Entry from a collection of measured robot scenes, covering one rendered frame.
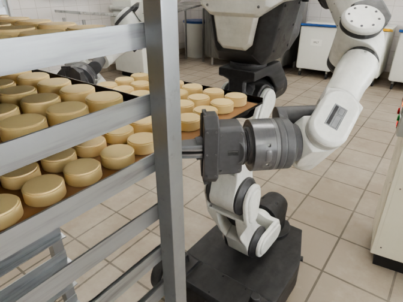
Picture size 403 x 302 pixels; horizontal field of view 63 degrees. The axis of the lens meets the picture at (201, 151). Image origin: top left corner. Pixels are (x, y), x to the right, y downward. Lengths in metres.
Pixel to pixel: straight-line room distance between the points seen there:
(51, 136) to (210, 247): 1.33
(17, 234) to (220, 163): 0.30
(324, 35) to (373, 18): 4.50
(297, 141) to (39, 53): 0.38
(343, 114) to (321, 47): 4.69
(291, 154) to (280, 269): 1.07
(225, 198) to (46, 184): 0.81
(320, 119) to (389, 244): 1.37
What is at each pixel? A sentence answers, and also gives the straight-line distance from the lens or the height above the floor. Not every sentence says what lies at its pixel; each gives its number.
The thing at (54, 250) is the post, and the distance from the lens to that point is 1.03.
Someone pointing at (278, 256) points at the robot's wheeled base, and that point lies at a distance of 1.62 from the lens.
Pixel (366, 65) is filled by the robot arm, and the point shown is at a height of 1.15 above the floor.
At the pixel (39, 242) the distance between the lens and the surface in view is 0.98.
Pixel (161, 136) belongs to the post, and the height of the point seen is 1.10.
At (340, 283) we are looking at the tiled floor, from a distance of 1.84.
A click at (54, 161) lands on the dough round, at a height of 1.06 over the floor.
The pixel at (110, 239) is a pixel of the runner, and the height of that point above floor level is 0.97.
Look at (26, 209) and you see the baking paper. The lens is 0.46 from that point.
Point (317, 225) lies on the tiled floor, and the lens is 2.13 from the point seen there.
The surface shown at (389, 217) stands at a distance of 1.78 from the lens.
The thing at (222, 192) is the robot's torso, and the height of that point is 0.63.
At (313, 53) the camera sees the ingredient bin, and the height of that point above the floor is 0.37.
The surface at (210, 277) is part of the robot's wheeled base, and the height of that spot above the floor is 0.19.
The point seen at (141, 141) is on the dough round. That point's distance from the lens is 0.53.
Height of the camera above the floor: 1.29
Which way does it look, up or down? 27 degrees down
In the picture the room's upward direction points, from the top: straight up
